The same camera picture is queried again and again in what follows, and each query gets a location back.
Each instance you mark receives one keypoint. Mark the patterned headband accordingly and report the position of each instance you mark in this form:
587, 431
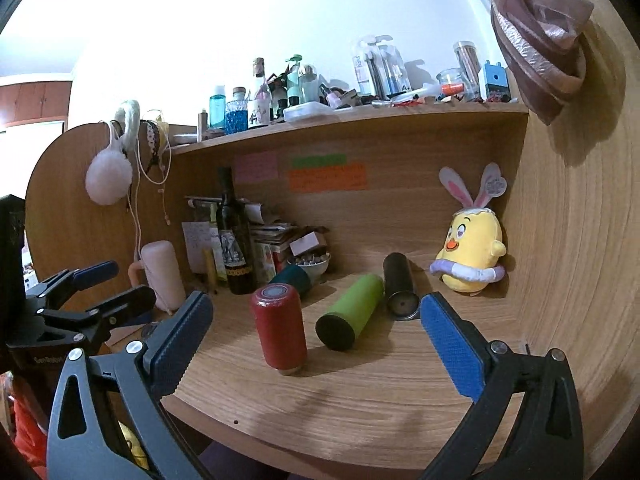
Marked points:
152, 142

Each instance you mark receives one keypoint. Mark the blue liquid bottle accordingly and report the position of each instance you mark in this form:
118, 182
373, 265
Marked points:
217, 110

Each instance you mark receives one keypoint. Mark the clear cylinder jar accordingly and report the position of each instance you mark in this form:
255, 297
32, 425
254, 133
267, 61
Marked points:
467, 67

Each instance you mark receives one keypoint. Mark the green cup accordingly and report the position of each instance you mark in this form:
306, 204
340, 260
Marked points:
355, 305

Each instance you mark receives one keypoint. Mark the orange sticky note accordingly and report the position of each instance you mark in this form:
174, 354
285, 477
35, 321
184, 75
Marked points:
327, 177

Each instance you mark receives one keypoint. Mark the red and white box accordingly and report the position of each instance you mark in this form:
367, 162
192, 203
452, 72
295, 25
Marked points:
267, 262

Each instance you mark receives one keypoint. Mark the clear glass bottle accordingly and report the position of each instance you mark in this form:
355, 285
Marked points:
309, 87

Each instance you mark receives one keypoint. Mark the yellow chick plush toy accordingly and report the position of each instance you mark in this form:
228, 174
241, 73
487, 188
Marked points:
470, 245

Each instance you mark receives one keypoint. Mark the teal cup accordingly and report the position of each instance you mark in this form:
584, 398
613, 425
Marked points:
292, 276

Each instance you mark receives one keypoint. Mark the white plastic tray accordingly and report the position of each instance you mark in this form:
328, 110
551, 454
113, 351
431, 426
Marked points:
310, 111

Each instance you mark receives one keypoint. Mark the wooden wall cabinet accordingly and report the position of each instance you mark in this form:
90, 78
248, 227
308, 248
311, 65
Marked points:
35, 100

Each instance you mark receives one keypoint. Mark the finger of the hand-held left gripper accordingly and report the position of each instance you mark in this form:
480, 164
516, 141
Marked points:
95, 272
127, 302

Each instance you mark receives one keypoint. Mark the brown hanging cloth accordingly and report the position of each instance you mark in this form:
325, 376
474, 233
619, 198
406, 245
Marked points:
540, 35

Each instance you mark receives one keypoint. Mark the white fluffy earmuffs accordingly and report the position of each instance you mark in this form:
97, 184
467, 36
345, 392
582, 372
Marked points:
107, 177

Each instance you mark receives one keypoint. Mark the red cup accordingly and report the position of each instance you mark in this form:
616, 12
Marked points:
280, 325

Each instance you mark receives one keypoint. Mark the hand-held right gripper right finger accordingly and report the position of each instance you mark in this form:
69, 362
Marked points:
450, 350

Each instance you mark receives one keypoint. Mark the green sticky note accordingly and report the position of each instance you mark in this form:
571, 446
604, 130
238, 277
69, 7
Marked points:
319, 160

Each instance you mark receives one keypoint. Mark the black cup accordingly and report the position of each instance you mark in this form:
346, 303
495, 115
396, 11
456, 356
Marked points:
397, 275

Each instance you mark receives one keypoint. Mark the white bowl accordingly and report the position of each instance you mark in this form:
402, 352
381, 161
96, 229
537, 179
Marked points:
315, 267

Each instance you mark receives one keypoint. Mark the orange cloth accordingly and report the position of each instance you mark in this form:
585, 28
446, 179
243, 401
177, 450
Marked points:
27, 425

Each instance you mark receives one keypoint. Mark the pale pink cup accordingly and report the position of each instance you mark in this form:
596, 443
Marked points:
162, 275

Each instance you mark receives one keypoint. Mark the glass bottle with blue beads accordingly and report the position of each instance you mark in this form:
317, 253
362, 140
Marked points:
236, 115

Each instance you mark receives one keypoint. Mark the white tube with orange cap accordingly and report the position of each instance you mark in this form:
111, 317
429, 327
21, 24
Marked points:
430, 91

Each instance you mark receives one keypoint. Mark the clear packaged stationery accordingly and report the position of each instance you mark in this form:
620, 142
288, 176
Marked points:
382, 67

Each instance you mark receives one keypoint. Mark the white paper note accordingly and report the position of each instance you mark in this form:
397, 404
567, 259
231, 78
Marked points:
196, 245

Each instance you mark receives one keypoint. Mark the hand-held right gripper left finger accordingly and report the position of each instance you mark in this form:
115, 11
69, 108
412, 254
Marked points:
180, 342

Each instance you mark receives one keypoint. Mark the stack of books and papers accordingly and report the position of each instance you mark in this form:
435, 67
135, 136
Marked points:
280, 234

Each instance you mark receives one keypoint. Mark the corked labelled glass bottle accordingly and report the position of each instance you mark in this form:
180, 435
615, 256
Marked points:
259, 105

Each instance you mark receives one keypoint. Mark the green pump bottle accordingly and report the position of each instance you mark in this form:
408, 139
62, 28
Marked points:
293, 87

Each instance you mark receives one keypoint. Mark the dark wine bottle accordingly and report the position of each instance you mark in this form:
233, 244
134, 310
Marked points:
237, 240

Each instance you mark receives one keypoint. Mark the pink sticky note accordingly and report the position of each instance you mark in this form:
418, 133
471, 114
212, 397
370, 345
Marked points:
256, 167

